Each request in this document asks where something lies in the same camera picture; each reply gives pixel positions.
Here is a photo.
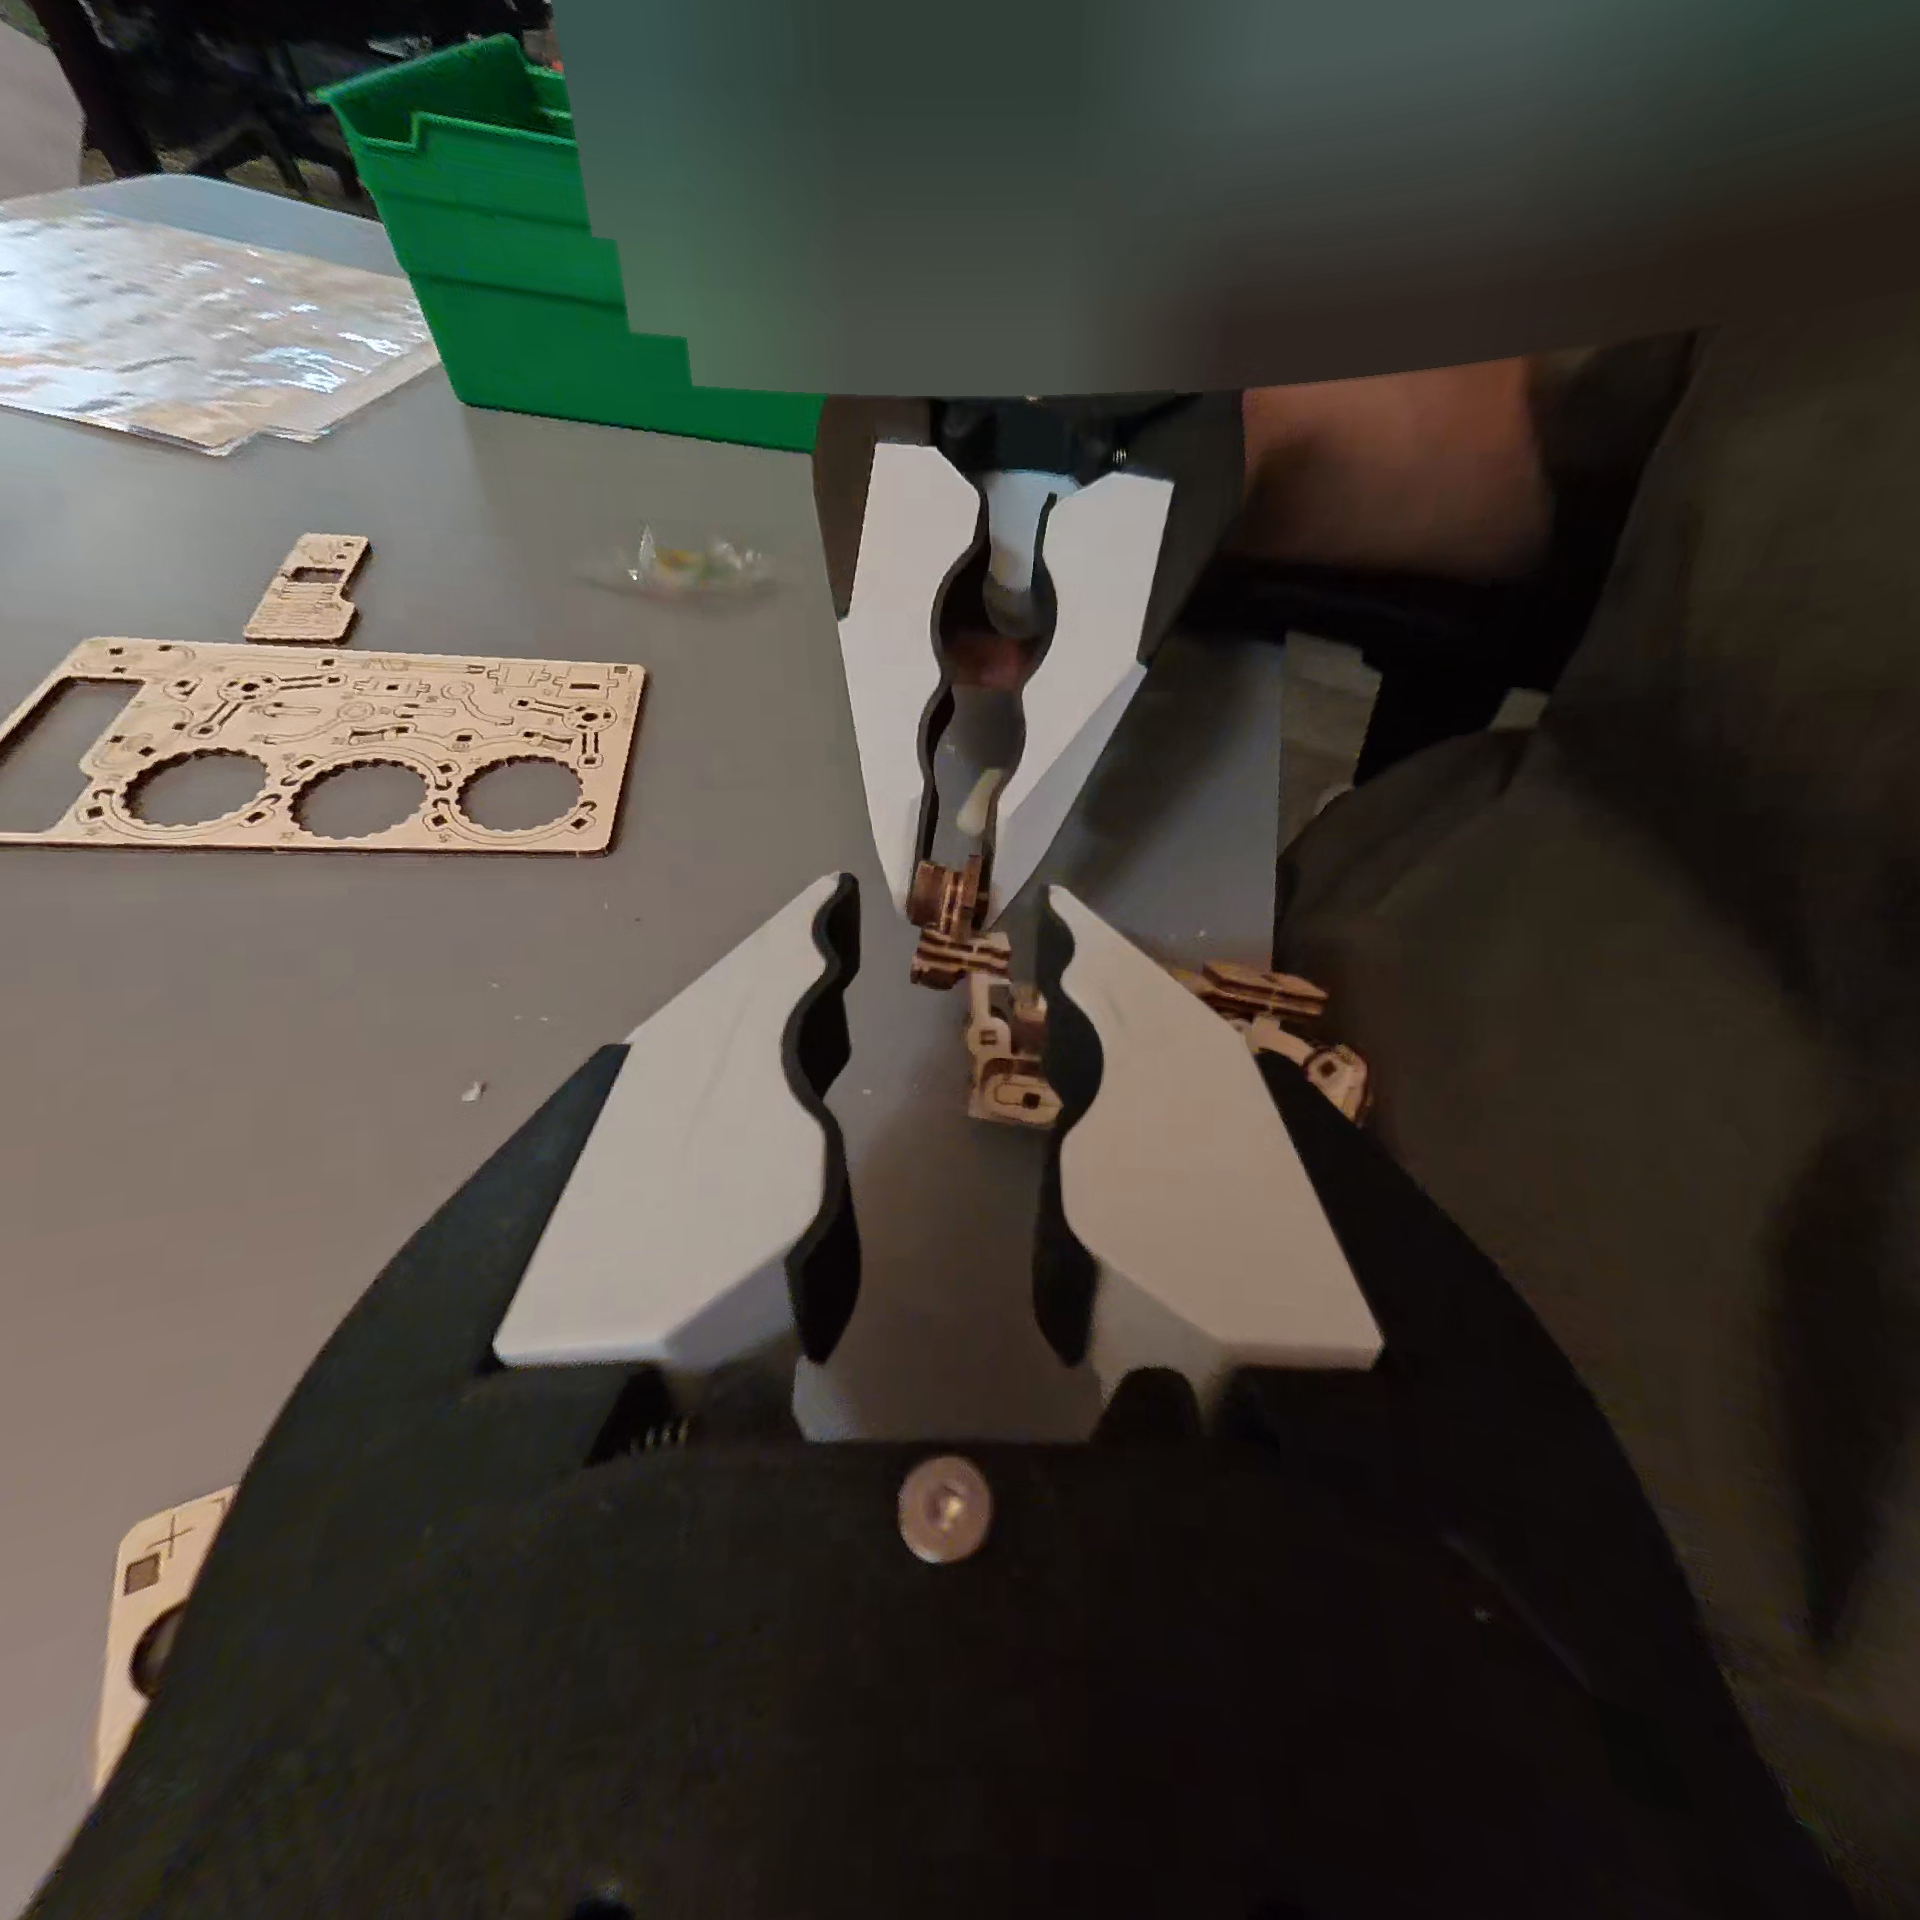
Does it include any green plastic bin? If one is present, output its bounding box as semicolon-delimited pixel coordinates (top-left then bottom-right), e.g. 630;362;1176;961
313;31;828;451

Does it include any small wooden panel piece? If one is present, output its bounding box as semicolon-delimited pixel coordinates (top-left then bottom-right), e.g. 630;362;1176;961
241;533;372;647

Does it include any small clear plastic bag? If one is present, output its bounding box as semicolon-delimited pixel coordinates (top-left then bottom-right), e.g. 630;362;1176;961
581;523;775;597

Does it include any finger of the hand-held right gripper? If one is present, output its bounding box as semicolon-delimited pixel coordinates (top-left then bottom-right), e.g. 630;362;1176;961
836;437;981;920
978;473;1177;922

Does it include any wooden motorcycle model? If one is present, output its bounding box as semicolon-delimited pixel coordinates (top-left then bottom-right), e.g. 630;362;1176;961
907;851;1373;1130

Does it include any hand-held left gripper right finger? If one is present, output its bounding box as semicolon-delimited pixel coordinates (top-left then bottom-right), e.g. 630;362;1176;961
1032;885;1384;1404

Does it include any shiny plastic document sleeve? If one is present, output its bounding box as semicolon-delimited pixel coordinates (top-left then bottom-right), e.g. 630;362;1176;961
0;206;442;456

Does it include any wooden sheet with round holes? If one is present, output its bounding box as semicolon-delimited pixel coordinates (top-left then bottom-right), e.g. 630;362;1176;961
0;637;649;858

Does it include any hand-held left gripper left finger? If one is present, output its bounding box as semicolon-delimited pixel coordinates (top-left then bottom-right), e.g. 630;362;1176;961
495;870;862;1370

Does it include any wooden sheet with spoked wheels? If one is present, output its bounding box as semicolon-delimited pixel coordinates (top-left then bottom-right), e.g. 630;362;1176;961
95;1484;241;1794

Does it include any person in olive shirt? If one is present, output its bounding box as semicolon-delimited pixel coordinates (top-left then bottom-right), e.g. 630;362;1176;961
1274;300;1920;1920

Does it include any grey desk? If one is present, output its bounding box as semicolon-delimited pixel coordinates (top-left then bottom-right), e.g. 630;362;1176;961
0;171;1291;1802

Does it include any person's right forearm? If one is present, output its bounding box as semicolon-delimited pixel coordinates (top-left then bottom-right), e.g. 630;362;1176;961
1243;346;1591;577

